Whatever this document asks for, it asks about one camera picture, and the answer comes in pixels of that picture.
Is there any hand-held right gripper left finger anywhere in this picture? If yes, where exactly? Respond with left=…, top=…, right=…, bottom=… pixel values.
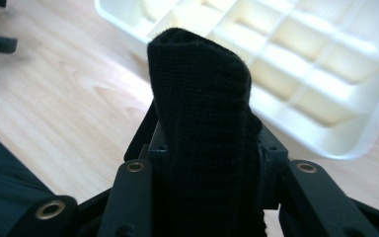
left=123, top=98, right=171, bottom=172

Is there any black sock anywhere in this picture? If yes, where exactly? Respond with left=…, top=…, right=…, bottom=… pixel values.
left=146, top=27, right=268, bottom=237

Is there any white divided storage box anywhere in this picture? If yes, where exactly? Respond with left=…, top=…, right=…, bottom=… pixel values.
left=94, top=0, right=379, bottom=161

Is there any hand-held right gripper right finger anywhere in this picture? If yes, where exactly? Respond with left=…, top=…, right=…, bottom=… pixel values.
left=251, top=110, right=291, bottom=211

